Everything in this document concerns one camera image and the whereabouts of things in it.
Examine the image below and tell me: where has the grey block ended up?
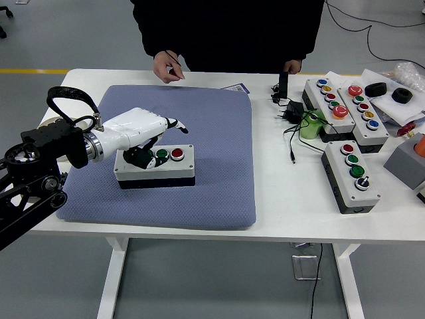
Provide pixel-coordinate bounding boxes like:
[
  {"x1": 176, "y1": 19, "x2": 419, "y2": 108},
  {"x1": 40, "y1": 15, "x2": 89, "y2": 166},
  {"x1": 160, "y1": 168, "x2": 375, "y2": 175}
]
[{"x1": 383, "y1": 132, "x2": 425, "y2": 191}]

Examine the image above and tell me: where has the black chair base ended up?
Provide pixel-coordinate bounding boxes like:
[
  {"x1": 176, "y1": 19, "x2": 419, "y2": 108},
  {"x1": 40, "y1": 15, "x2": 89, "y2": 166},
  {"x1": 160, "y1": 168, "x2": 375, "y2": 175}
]
[{"x1": 0, "y1": 6, "x2": 15, "y2": 39}]

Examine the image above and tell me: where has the orange cylinder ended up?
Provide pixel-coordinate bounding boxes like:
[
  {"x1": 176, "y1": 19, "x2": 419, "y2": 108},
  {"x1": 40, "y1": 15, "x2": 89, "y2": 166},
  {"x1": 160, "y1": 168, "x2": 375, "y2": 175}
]
[{"x1": 412, "y1": 136, "x2": 425, "y2": 157}]

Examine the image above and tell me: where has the blue-grey textured mat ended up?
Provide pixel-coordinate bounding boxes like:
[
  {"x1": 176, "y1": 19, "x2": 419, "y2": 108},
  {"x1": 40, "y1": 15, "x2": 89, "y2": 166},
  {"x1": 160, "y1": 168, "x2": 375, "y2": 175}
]
[{"x1": 55, "y1": 84, "x2": 258, "y2": 231}]

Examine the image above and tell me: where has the black upright device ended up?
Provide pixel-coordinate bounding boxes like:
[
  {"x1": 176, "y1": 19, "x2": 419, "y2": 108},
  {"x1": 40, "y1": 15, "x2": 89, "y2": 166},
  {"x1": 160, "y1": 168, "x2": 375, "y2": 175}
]
[{"x1": 278, "y1": 70, "x2": 289, "y2": 99}]

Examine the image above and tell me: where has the long black floor cable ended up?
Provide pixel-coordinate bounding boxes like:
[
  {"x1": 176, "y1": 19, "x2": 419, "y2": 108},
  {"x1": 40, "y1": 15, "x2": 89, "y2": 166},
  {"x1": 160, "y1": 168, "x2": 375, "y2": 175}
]
[{"x1": 323, "y1": 0, "x2": 425, "y2": 72}]

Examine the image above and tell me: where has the white table leg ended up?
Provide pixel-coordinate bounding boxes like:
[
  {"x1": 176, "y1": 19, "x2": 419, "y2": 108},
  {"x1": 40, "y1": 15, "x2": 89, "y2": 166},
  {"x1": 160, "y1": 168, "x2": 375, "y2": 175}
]
[
  {"x1": 333, "y1": 244, "x2": 365, "y2": 319},
  {"x1": 96, "y1": 236, "x2": 130, "y2": 319}
]

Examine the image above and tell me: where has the person's right hand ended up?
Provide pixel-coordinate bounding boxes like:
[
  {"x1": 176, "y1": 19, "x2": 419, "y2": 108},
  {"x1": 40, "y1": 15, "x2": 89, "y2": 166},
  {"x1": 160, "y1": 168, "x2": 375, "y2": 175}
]
[{"x1": 152, "y1": 50, "x2": 186, "y2": 84}]

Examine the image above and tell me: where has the cream shallow dish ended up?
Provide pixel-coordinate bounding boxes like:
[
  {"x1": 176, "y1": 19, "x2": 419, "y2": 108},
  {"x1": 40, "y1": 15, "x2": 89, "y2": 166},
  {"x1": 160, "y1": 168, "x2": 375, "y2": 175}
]
[{"x1": 37, "y1": 116, "x2": 94, "y2": 164}]

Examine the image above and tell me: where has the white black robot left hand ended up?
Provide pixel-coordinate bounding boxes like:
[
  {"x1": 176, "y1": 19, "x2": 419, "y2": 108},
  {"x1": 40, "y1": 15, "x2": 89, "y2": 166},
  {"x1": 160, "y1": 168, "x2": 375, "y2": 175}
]
[{"x1": 96, "y1": 106, "x2": 190, "y2": 170}]

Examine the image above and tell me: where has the black adapter cable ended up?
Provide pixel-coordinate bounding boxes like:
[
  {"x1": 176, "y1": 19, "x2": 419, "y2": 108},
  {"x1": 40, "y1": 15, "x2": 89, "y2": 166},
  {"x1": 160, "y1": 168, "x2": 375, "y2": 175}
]
[{"x1": 283, "y1": 112, "x2": 328, "y2": 164}]

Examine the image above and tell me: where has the metal floor plate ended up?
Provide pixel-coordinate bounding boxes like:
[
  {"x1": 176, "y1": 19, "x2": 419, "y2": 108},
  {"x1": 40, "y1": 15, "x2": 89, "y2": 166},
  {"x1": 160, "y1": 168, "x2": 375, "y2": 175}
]
[{"x1": 291, "y1": 254, "x2": 322, "y2": 282}]

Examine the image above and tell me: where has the five-button box blue button end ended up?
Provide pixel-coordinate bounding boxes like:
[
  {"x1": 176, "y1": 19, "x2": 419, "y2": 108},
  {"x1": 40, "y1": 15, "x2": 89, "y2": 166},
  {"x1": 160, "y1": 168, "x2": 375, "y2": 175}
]
[{"x1": 301, "y1": 78, "x2": 357, "y2": 143}]

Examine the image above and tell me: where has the white flat box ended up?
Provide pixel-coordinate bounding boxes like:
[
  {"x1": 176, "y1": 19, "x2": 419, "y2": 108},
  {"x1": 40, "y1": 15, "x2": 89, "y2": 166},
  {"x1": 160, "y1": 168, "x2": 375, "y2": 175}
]
[{"x1": 323, "y1": 70, "x2": 353, "y2": 88}]

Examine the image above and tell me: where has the grey four-button control box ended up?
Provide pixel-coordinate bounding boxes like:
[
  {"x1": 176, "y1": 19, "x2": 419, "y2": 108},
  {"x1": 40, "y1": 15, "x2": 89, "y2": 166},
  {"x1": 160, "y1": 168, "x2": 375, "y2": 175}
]
[
  {"x1": 321, "y1": 140, "x2": 382, "y2": 215},
  {"x1": 113, "y1": 144, "x2": 196, "y2": 191}
]

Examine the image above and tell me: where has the white paper sheet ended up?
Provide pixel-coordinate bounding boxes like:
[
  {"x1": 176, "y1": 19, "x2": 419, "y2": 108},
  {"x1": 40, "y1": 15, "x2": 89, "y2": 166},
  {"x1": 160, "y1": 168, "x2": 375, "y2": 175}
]
[{"x1": 360, "y1": 68, "x2": 425, "y2": 127}]

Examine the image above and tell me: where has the black tangled cord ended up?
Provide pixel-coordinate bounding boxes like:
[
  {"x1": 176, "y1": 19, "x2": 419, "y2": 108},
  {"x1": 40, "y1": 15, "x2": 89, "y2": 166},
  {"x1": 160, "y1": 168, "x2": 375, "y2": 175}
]
[{"x1": 270, "y1": 84, "x2": 289, "y2": 107}]

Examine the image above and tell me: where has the five-button box red mushroom end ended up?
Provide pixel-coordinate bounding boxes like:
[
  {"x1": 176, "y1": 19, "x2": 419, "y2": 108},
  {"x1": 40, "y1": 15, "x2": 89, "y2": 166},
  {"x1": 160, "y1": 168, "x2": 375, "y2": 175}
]
[{"x1": 337, "y1": 84, "x2": 390, "y2": 154}]

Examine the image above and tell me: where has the person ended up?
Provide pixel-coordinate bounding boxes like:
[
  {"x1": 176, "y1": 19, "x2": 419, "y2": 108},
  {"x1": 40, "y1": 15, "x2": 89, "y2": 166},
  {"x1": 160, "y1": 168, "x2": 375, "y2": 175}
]
[{"x1": 130, "y1": 0, "x2": 325, "y2": 74}]

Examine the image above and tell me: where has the purple white card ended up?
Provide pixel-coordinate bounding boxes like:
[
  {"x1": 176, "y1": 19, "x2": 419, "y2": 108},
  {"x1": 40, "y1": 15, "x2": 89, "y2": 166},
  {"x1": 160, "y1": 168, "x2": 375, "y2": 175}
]
[{"x1": 221, "y1": 82, "x2": 250, "y2": 96}]

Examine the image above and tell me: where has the clear plastic bag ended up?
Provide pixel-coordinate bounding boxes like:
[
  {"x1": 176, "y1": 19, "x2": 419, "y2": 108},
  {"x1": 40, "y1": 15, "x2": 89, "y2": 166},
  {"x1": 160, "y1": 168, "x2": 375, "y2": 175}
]
[{"x1": 381, "y1": 62, "x2": 425, "y2": 94}]

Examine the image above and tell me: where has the black foam ring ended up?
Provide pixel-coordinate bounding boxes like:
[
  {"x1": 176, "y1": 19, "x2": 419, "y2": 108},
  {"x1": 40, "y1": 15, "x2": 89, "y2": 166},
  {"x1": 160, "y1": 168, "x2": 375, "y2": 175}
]
[
  {"x1": 391, "y1": 88, "x2": 414, "y2": 105},
  {"x1": 364, "y1": 82, "x2": 388, "y2": 98}
]

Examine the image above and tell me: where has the green plastic part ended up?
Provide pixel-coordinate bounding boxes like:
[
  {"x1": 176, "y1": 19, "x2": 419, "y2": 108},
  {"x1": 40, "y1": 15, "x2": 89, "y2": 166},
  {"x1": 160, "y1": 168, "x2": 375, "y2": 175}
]
[{"x1": 299, "y1": 110, "x2": 328, "y2": 140}]

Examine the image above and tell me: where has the black power adapter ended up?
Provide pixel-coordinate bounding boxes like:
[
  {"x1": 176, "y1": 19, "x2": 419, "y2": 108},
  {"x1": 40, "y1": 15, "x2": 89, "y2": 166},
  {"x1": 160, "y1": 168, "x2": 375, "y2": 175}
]
[{"x1": 274, "y1": 100, "x2": 305, "y2": 126}]

